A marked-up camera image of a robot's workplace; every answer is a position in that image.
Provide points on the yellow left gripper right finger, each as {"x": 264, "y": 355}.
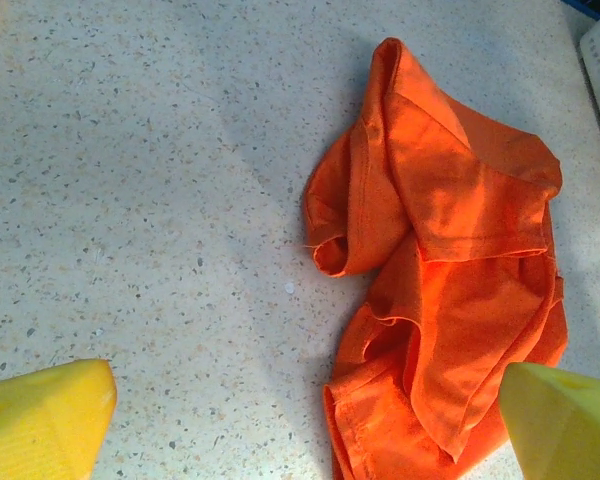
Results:
{"x": 570, "y": 430}

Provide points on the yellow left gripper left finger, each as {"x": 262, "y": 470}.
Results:
{"x": 40, "y": 425}

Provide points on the orange t-shirt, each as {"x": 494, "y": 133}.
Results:
{"x": 445, "y": 210}

